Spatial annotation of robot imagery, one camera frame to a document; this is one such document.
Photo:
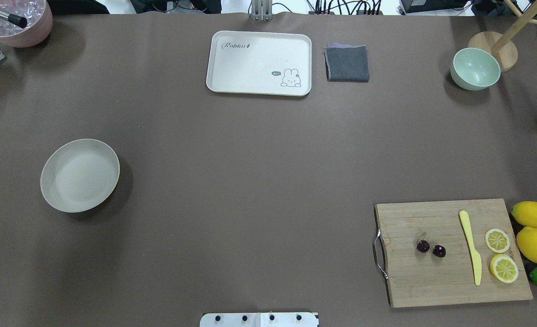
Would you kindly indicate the upper whole lemon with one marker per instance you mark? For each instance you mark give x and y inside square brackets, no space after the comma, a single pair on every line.
[525,213]

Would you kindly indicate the lower whole lemon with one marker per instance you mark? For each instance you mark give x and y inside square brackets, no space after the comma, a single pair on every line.
[527,243]

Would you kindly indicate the cream round plate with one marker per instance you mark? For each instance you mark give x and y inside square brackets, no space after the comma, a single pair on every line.
[80,175]

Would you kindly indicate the cream rabbit tray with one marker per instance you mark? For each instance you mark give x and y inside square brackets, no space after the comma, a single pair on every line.
[246,62]

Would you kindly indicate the wooden mug tree stand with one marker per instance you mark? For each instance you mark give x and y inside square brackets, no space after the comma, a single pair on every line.
[500,46]

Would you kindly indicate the grey folded cloth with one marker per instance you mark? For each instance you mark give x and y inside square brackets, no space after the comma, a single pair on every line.
[347,63]

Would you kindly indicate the metal scoop with black tip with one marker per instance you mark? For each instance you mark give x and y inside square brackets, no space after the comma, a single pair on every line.
[17,20]

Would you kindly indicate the bamboo cutting board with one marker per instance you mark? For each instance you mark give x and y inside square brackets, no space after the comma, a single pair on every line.
[416,279]

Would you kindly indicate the lower lemon slice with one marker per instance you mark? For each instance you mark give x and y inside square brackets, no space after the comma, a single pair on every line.
[504,268]

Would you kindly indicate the pink ice bowl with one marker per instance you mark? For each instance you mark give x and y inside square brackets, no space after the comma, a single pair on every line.
[39,23]

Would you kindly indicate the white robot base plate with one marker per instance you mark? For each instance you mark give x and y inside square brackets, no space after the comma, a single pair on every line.
[260,319]

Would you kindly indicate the dark red cherry with stem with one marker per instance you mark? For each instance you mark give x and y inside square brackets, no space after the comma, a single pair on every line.
[422,244]

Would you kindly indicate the lemon slice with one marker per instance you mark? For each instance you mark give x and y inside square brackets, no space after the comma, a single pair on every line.
[497,240]
[504,268]

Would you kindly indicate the yellow plastic knife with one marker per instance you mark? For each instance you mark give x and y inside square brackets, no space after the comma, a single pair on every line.
[475,256]

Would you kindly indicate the upper lemon slice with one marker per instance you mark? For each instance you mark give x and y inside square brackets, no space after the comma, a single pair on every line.
[497,240]

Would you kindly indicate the mint green bowl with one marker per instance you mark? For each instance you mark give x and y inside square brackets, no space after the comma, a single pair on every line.
[474,69]

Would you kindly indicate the whole lemon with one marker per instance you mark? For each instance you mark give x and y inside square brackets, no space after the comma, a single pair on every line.
[525,213]
[527,243]

